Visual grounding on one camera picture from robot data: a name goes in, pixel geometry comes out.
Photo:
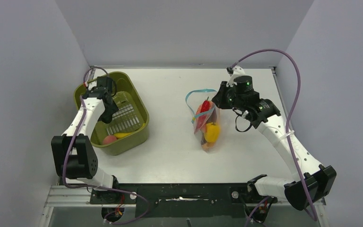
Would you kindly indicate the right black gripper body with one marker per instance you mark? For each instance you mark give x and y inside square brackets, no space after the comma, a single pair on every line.
[228,100]

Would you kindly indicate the yellow toy bell pepper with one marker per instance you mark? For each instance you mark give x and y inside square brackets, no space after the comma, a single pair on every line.
[212,132]

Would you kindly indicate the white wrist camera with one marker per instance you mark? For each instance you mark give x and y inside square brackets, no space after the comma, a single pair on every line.
[234,72]
[89,84]

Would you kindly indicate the pink toy peach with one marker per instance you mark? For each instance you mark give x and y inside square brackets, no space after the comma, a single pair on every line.
[109,139]

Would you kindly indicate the olive green plastic bin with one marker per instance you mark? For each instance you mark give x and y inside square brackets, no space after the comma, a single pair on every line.
[132,116]

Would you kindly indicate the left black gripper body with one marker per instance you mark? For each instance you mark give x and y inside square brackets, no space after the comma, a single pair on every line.
[111,109]

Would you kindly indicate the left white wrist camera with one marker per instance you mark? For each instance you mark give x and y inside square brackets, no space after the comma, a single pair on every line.
[89,84]

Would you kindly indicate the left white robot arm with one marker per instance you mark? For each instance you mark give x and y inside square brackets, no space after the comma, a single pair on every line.
[74,156]

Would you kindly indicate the toy watermelon slice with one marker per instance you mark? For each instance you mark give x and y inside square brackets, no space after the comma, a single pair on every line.
[201,118]

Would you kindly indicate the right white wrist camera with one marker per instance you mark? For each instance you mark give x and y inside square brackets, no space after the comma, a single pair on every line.
[234,72]

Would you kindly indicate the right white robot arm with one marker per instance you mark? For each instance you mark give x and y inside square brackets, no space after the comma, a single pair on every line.
[311,180]

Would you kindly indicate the red toy chili pepper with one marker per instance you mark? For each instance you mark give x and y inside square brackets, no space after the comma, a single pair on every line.
[205,106]

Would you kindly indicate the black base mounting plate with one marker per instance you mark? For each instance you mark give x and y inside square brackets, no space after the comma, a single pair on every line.
[183,200]

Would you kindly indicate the yellow toy banana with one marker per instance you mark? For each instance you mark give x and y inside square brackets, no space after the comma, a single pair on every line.
[121,135]

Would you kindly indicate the clear zip top bag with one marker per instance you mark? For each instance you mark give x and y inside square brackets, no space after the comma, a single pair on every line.
[193,100]

